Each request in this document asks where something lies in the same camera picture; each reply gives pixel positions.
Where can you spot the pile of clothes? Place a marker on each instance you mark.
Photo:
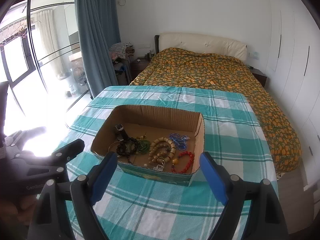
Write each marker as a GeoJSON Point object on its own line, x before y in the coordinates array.
{"type": "Point", "coordinates": [121, 50]}

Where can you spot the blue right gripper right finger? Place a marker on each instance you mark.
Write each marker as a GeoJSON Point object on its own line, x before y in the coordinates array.
{"type": "Point", "coordinates": [216, 176]}

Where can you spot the orange floral bedspread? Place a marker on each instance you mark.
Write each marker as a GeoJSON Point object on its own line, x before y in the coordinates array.
{"type": "Point", "coordinates": [178, 67]}

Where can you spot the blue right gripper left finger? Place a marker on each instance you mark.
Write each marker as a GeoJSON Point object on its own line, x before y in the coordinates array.
{"type": "Point", "coordinates": [100, 176]}

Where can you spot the red bead bracelet amber bead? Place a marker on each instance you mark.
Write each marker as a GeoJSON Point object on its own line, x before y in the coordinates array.
{"type": "Point", "coordinates": [182, 163]}

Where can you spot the dark wooden nightstand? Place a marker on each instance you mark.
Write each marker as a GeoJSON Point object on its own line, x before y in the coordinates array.
{"type": "Point", "coordinates": [137, 66]}

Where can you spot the cardboard box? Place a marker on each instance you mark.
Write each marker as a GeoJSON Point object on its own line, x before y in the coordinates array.
{"type": "Point", "coordinates": [175, 130]}

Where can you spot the right dark nightstand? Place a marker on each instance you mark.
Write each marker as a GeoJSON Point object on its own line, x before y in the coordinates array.
{"type": "Point", "coordinates": [261, 77]}

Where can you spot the blue curtain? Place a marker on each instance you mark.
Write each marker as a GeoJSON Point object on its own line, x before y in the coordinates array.
{"type": "Point", "coordinates": [98, 30]}

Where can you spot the small dark perfume bottle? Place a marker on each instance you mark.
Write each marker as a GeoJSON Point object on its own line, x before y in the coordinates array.
{"type": "Point", "coordinates": [120, 133]}

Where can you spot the left hand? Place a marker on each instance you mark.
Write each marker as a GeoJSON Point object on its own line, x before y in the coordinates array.
{"type": "Point", "coordinates": [23, 211]}

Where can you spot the white wardrobe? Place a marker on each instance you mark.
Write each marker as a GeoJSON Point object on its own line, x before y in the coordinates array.
{"type": "Point", "coordinates": [293, 72]}

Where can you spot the cream padded headboard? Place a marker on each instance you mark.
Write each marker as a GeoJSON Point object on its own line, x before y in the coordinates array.
{"type": "Point", "coordinates": [200, 43]}

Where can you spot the wooden bead string metal pendant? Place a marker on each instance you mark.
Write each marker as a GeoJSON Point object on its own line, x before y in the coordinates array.
{"type": "Point", "coordinates": [156, 159]}

